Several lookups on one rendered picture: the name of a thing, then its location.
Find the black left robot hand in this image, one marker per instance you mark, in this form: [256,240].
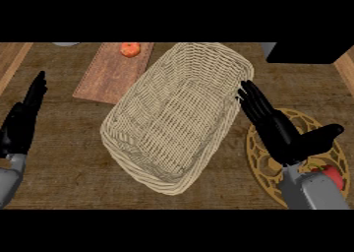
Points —
[17,128]

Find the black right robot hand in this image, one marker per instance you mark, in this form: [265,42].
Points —
[275,128]

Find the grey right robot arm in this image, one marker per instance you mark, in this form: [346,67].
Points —
[312,190]

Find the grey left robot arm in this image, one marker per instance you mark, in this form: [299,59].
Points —
[5,183]

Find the gold openwork round placemat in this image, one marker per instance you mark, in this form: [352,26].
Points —
[264,160]

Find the pale wicker basket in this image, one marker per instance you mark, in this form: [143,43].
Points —
[177,114]

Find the black box appliance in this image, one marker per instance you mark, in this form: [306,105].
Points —
[305,52]

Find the brown wooden cutting board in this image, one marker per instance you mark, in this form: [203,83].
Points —
[112,74]

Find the grey round object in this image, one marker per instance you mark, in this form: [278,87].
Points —
[64,44]

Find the orange round fruit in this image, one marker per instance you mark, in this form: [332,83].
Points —
[129,49]

